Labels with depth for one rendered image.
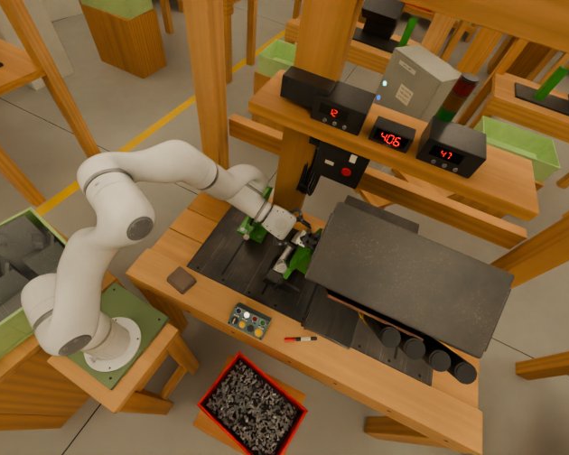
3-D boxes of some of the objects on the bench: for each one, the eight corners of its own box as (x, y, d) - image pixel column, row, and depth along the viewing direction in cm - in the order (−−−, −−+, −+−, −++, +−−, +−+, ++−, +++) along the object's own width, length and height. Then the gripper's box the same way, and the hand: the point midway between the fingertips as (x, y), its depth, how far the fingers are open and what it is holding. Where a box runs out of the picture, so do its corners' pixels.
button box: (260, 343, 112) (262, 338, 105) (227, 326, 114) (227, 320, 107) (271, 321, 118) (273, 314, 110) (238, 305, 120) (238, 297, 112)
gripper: (277, 190, 105) (315, 216, 107) (252, 228, 108) (290, 252, 110) (277, 193, 97) (318, 220, 100) (250, 234, 100) (291, 259, 103)
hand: (301, 236), depth 105 cm, fingers open, 8 cm apart
